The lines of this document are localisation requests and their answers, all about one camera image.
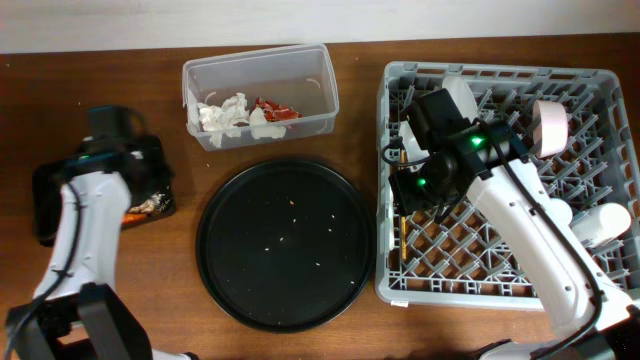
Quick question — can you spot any white plastic fork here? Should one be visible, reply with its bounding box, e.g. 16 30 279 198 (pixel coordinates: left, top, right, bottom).
399 121 429 162

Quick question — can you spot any wooden chopstick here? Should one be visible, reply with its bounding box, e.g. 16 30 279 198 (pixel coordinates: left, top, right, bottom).
399 150 407 263

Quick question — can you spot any grey bowl with food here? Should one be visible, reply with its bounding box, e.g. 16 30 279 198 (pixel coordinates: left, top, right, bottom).
442 76 478 122

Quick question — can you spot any orange carrot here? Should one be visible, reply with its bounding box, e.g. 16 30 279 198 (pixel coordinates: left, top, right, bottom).
122 213 147 225

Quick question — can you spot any pink bowl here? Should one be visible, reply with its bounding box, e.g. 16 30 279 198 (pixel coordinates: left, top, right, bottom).
533 100 569 158

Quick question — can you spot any small white tissue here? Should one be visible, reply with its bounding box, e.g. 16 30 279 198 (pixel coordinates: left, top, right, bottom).
249 108 286 140

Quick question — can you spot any red snack wrapper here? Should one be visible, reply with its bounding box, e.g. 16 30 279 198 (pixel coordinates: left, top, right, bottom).
254 97 301 122

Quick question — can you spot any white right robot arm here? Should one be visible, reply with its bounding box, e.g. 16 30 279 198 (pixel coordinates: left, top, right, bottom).
389 89 639 359

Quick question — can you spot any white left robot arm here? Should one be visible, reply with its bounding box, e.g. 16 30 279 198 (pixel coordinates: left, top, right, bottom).
4 105 172 360

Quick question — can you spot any grey dishwasher rack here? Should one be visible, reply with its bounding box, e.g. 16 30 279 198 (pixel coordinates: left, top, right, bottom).
375 61 639 311

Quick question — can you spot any clear plastic waste bin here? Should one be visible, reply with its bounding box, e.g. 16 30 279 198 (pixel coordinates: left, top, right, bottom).
182 44 339 151

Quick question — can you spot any black rectangular bin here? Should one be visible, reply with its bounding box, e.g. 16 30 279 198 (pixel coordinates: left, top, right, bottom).
32 135 176 247

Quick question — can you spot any rice and nut shell pile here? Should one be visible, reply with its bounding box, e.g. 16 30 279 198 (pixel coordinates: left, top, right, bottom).
128 192 173 216

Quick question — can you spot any white cup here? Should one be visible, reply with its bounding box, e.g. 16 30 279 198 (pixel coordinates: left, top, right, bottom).
571 203 631 248
550 198 573 227

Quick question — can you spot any round black tray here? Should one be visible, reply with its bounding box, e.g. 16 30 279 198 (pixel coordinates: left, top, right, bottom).
195 158 376 333

